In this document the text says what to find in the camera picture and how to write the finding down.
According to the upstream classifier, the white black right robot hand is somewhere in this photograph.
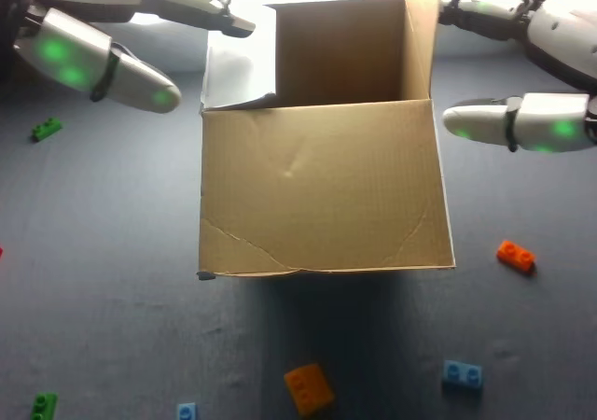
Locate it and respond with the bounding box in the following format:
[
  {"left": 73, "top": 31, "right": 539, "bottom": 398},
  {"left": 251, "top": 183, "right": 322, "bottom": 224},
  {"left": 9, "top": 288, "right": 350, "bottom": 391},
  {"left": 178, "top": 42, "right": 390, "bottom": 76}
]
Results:
[{"left": 437, "top": 0, "right": 597, "bottom": 154}]

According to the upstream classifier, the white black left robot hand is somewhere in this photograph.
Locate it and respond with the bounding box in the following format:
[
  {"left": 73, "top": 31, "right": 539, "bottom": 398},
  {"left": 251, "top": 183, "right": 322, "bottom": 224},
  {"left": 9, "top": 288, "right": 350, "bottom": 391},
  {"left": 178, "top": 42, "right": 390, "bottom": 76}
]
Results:
[{"left": 0, "top": 0, "right": 257, "bottom": 116}]

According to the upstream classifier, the small orange toy brick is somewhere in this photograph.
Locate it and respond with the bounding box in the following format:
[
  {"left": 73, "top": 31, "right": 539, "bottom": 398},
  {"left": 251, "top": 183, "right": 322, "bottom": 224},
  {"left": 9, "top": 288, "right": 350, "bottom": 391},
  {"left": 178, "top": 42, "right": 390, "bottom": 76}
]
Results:
[{"left": 495, "top": 239, "right": 537, "bottom": 276}]

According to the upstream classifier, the green toy brick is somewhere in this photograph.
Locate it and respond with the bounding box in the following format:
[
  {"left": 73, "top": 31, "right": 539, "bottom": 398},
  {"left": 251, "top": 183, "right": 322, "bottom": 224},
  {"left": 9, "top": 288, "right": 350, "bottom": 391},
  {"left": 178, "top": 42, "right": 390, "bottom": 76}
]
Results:
[
  {"left": 30, "top": 391, "right": 60, "bottom": 420},
  {"left": 30, "top": 117, "right": 64, "bottom": 143}
]

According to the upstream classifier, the large orange curved brick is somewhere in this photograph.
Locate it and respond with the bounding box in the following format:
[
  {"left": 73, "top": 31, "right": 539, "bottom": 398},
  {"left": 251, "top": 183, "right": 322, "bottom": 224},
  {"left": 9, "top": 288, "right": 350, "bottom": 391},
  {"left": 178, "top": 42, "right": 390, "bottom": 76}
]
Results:
[{"left": 283, "top": 362, "right": 336, "bottom": 416}]

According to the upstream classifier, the grey table cloth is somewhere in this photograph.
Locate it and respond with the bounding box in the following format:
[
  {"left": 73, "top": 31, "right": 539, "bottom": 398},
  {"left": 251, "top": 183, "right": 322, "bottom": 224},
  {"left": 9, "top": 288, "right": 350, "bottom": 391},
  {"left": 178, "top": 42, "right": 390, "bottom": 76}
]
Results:
[{"left": 0, "top": 53, "right": 597, "bottom": 420}]

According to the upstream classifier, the cardboard box with flaps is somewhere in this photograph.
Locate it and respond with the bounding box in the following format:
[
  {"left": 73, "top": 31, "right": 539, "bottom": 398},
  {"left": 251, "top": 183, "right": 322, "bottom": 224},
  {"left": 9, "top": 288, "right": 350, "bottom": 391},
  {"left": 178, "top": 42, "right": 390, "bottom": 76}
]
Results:
[{"left": 195, "top": 0, "right": 457, "bottom": 282}]

